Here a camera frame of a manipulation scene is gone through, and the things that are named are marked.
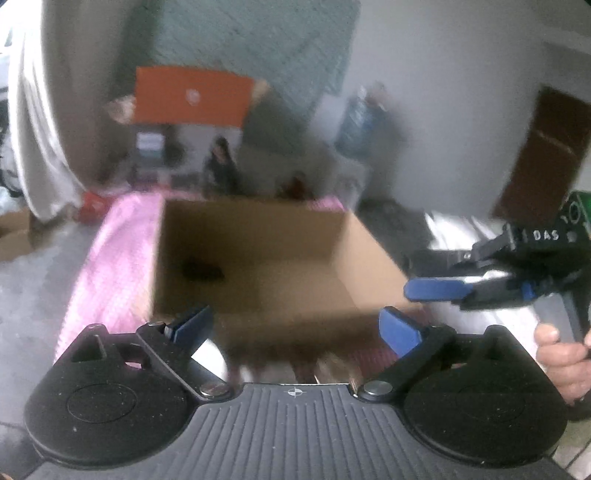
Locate red packet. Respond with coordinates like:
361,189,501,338
76,191,112,222

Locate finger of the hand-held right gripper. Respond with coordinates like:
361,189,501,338
409,231,515,278
404,272,536,310

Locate brown wooden door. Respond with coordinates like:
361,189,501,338
493,87,591,220

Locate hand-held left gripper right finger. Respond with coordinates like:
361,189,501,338
358,307,539,401

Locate white sheer curtain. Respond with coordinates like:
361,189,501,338
7,0,88,220

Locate pink checkered cloth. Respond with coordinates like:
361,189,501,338
53,193,444,384

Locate person's right hand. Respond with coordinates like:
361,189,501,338
534,323,591,407

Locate brown cardboard box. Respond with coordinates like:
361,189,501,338
151,198,419,356

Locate small red bottle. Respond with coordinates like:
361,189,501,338
286,173,310,199

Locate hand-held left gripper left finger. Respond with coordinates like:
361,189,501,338
55,305,232,401

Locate white water dispenser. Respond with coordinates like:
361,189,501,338
330,148,375,204

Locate green hanging cloth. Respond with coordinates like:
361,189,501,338
152,0,361,158

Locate small dark object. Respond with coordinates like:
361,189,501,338
182,261,227,282

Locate taupe curtain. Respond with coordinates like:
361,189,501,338
44,0,160,190

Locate orange printed carton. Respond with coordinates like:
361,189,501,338
106,66,273,190

